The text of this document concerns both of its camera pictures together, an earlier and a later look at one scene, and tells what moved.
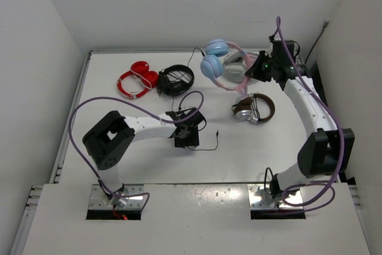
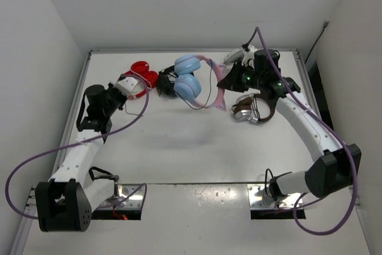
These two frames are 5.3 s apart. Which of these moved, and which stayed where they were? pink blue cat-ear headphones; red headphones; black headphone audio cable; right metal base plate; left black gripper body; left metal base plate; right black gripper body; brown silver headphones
Moved: black headphone audio cable; right black gripper body; pink blue cat-ear headphones; left black gripper body
Stayed: left metal base plate; red headphones; right metal base plate; brown silver headphones
